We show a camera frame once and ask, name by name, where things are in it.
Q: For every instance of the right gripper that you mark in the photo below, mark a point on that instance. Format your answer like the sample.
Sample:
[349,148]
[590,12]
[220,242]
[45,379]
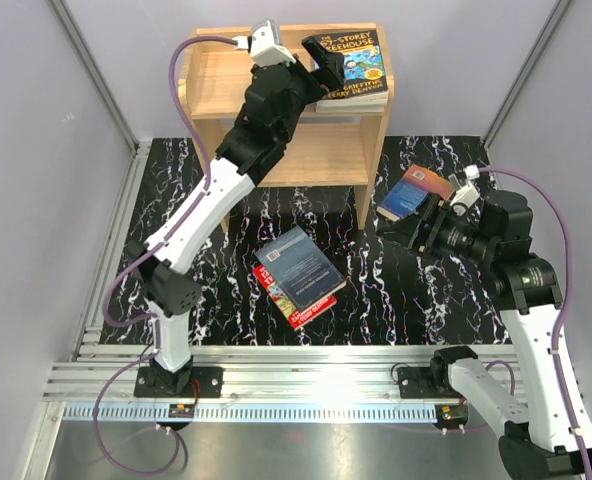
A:
[403,232]

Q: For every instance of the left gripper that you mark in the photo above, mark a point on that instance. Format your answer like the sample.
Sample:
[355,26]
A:
[328,72]

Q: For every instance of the blue sunset cover book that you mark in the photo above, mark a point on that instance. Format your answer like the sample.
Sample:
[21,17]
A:
[411,191]

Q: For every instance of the black 169-storey treehouse book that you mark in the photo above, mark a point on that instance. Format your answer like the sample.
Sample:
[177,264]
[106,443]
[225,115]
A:
[364,66]

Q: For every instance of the purple 117-storey treehouse book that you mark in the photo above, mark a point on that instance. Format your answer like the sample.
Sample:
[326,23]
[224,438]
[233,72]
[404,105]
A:
[375,103]

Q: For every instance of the red 13-storey treehouse book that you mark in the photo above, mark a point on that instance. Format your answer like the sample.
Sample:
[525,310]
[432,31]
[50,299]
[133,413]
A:
[296,319]

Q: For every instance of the grey-blue dark cover book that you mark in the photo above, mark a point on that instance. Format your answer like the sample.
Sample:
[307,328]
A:
[300,269]

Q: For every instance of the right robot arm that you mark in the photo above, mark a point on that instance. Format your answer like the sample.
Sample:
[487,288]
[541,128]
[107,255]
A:
[550,436]

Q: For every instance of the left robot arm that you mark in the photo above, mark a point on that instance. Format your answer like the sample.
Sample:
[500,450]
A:
[216,200]

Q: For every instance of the light wooden bookshelf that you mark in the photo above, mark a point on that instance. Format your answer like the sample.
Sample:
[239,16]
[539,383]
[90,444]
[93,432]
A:
[208,80]

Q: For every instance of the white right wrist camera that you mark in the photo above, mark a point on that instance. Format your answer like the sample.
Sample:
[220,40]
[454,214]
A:
[465,193]

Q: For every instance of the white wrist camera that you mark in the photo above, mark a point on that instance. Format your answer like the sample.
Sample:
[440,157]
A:
[465,193]
[264,45]

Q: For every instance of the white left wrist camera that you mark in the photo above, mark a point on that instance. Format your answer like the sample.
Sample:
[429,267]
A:
[264,45]

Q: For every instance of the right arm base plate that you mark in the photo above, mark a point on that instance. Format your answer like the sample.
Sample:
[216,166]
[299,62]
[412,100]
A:
[417,383]

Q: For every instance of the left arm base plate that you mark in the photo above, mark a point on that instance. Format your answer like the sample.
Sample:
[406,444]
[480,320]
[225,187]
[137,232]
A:
[201,381]

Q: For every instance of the aluminium mounting rail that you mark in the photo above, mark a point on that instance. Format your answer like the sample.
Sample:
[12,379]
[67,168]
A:
[325,375]

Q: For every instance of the slotted cable duct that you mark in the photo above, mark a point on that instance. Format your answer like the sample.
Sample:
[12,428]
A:
[414,413]

